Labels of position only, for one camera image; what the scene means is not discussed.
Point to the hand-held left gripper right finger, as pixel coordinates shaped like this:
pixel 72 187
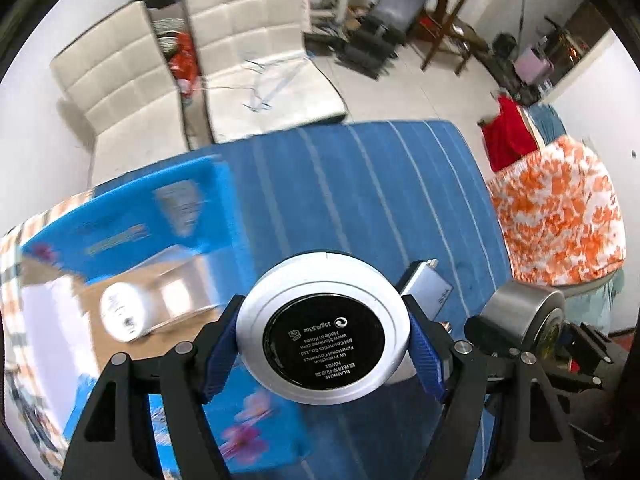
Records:
pixel 426 355

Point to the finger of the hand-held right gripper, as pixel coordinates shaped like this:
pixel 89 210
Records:
pixel 481 331
pixel 570 342

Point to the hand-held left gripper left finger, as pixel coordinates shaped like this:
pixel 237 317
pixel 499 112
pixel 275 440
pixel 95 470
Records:
pixel 220 355

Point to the silver round metal tin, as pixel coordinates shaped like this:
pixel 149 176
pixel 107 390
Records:
pixel 520 310

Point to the grey power bank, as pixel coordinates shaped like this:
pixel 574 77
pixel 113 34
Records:
pixel 427 287

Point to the white round jar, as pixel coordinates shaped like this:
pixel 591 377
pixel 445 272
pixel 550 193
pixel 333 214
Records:
pixel 125 312

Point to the white round compact case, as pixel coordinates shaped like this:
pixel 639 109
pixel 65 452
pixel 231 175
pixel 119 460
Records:
pixel 322 327

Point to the blue cardboard box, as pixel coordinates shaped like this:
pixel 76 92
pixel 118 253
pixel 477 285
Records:
pixel 125 220

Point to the orange floral cloth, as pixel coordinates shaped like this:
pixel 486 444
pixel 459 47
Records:
pixel 555 210

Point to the blue striped cloth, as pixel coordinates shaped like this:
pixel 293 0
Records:
pixel 360 195

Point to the orange plaid cloth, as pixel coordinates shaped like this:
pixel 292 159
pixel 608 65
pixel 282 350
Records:
pixel 20 360

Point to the red cloth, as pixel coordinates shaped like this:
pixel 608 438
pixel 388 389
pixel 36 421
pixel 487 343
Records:
pixel 507 132

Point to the blue folded cloth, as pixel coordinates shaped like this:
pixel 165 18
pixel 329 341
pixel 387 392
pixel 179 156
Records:
pixel 547 122

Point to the pink suitcase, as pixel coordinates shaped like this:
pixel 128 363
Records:
pixel 534 66

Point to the white quilted chair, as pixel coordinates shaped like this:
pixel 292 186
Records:
pixel 250 35
pixel 115 85

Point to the orange plastic bag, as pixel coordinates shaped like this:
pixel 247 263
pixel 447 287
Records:
pixel 184 62

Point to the brown wooden chair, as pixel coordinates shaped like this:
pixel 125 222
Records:
pixel 450 5

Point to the black weight bench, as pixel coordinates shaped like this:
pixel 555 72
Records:
pixel 395 5

